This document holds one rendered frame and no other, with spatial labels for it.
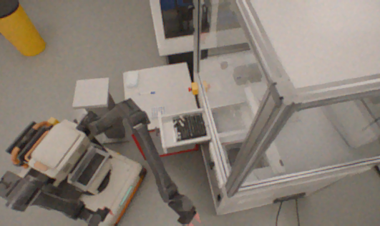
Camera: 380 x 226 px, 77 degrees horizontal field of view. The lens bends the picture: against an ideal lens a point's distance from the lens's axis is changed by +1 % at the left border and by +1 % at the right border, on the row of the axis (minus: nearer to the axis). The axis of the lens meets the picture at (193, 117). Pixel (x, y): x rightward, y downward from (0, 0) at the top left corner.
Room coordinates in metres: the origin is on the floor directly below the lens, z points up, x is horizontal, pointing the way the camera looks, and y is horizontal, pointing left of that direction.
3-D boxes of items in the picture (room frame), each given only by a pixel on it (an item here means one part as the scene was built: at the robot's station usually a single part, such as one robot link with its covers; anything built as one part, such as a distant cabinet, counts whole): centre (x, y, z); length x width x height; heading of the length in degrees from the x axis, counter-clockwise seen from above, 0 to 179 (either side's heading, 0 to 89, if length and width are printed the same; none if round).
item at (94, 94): (1.20, 0.87, 0.38); 0.30 x 0.30 x 0.76; 5
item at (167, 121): (0.79, 0.02, 0.86); 0.40 x 0.26 x 0.06; 101
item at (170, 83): (1.16, 0.28, 0.38); 0.62 x 0.58 x 0.76; 11
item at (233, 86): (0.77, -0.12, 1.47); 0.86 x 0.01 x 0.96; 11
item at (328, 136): (0.38, -0.66, 1.52); 0.87 x 0.01 x 0.86; 101
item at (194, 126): (0.79, 0.03, 0.87); 0.22 x 0.18 x 0.06; 101
